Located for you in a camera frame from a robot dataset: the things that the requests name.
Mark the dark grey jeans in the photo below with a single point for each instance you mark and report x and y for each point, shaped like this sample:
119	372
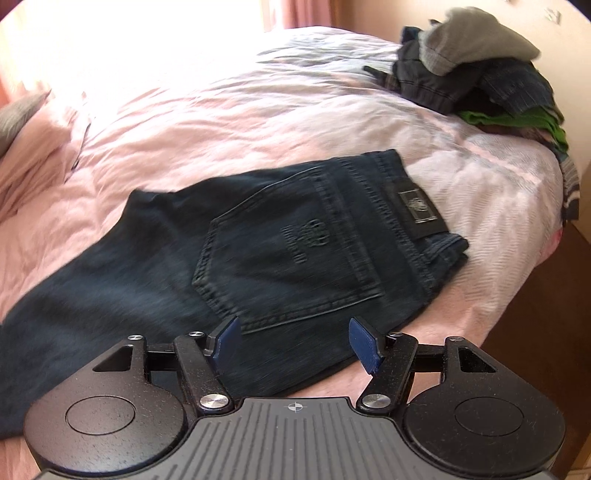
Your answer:
429	87

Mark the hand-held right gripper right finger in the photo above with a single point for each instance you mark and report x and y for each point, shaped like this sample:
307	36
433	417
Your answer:
364	344

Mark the pink and grey bed blanket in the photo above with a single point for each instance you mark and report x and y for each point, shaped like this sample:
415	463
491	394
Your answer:
240	106

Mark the grey pillow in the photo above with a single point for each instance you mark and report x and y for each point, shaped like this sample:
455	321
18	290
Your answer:
21	120

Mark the faded blue denim garment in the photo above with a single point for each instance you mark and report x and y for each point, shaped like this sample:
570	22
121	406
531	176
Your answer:
521	87

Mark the pink curtain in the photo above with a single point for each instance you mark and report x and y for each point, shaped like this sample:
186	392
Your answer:
304	11

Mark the dark blue jeans pants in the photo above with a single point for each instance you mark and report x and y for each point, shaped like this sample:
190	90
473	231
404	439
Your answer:
258	249

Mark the grey garment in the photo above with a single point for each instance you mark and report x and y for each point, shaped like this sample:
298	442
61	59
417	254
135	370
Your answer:
471	39

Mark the striped knitted cloth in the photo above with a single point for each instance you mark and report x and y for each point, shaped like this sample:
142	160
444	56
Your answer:
570	184

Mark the cream cabinet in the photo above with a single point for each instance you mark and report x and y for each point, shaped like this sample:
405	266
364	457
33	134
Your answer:
585	194

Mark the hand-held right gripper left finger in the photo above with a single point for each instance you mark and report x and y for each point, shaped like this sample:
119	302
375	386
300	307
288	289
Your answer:
228	341

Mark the green garment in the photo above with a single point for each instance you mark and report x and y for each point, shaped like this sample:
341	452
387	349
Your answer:
531	124

